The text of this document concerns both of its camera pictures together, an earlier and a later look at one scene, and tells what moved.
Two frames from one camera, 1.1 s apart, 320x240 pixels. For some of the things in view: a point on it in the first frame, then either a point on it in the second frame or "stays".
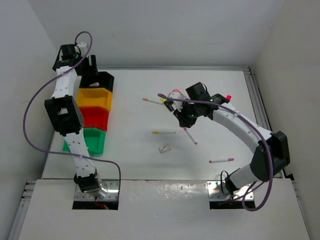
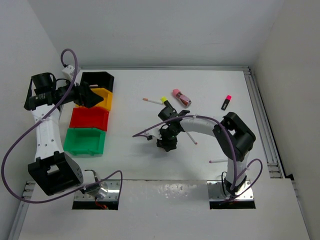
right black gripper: [183, 121] to [165, 144]
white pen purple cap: [221, 160] stays
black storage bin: [105, 79] stays
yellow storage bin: [94, 97] stays
